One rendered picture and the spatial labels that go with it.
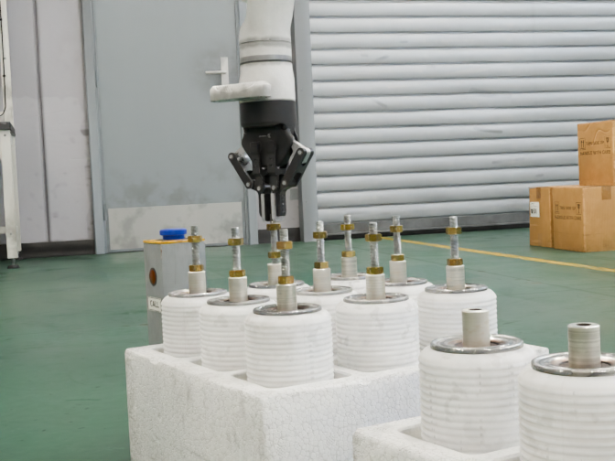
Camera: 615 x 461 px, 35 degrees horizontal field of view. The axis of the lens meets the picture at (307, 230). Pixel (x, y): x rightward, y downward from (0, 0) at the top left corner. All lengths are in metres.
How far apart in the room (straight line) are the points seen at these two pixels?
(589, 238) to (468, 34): 2.36
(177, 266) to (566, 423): 0.83
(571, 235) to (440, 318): 3.61
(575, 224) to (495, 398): 3.96
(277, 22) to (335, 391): 0.52
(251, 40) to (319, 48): 4.99
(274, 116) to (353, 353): 0.36
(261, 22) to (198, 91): 4.85
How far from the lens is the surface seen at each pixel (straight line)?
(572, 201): 4.74
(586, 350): 0.72
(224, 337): 1.14
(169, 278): 1.42
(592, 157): 4.87
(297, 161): 1.29
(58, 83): 6.10
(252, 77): 1.31
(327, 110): 6.26
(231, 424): 1.06
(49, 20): 6.15
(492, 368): 0.78
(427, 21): 6.54
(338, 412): 1.04
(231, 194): 6.16
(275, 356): 1.04
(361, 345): 1.10
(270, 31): 1.31
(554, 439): 0.71
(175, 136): 6.12
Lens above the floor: 0.39
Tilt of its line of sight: 3 degrees down
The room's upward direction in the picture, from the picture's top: 3 degrees counter-clockwise
